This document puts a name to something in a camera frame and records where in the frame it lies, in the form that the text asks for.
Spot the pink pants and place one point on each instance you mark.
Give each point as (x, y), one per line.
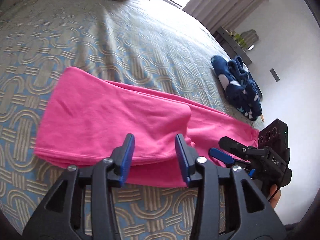
(87, 117)

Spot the navy fleece folded garment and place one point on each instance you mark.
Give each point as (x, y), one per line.
(240, 90)

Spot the black camera box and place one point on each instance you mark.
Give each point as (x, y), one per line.
(275, 136)

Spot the wall socket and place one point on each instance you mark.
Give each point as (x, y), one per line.
(275, 75)

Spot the patterned blue gold bedspread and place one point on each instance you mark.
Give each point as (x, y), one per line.
(146, 43)

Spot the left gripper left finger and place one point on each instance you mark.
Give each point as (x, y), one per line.
(79, 205)

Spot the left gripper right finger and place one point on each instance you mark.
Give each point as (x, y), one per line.
(229, 203)

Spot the beige curtain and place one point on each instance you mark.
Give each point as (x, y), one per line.
(227, 14)

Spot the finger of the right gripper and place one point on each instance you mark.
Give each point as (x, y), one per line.
(229, 161)
(240, 150)

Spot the person's right hand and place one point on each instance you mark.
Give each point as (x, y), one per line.
(275, 194)

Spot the green plant on dresser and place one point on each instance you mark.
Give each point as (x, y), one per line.
(238, 39)

